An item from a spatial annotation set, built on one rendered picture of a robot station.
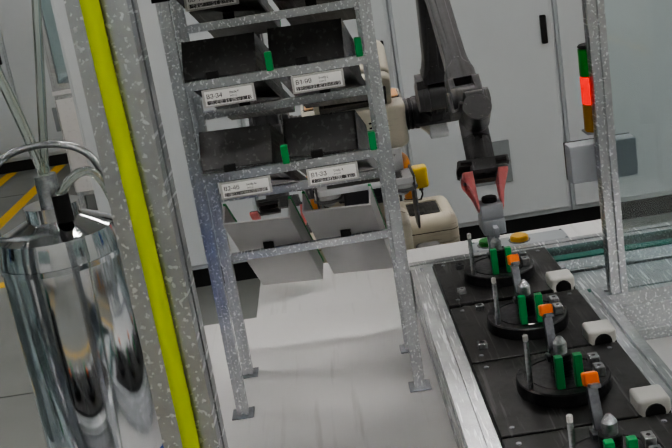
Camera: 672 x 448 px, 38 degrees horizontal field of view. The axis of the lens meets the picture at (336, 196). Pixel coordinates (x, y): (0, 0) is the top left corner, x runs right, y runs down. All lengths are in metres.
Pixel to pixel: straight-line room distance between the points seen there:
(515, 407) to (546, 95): 3.66
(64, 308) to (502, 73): 4.08
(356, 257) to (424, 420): 0.43
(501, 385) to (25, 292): 0.78
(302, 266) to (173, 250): 1.23
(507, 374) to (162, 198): 0.93
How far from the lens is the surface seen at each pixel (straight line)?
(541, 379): 1.53
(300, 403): 1.85
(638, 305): 1.91
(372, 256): 2.01
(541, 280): 1.95
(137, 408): 1.15
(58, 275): 1.07
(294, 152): 1.73
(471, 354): 1.68
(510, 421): 1.47
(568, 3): 5.04
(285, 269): 2.02
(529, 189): 5.15
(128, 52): 0.76
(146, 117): 0.76
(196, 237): 5.11
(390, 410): 1.77
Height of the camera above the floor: 1.68
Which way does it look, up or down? 15 degrees down
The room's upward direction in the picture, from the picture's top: 9 degrees counter-clockwise
